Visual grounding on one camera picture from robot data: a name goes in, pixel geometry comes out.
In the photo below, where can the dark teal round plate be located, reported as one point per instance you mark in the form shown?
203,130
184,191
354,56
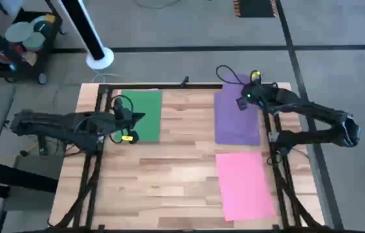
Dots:
45,29

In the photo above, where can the black post with green light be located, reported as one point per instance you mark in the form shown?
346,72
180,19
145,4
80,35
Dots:
42,145

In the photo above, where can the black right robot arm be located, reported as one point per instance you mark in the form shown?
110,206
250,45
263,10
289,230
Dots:
315,111

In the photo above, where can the white pole with round base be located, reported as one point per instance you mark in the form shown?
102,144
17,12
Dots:
100,59

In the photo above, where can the black utility cart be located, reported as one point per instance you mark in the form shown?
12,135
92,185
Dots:
50,48

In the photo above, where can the grey round plate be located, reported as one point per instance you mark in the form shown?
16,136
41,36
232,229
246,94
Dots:
19,31

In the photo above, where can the pale green round plate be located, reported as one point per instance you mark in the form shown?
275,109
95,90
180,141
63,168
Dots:
35,42

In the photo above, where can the small black table camera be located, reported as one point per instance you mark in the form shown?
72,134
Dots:
185,81

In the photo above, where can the green paper sheet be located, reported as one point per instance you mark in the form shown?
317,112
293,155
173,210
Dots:
148,103

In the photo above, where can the small yellow bowl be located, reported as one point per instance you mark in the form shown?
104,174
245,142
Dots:
50,18

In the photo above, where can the pink paper sheet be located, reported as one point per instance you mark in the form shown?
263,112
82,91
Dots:
244,187

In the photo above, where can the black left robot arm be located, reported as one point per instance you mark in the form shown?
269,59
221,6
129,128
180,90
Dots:
56,126

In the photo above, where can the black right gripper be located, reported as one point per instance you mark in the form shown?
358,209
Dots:
253,94

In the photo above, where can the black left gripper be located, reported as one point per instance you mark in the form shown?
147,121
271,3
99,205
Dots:
122,118

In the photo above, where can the black mat with orange stripes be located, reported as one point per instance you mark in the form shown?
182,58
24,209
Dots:
255,8

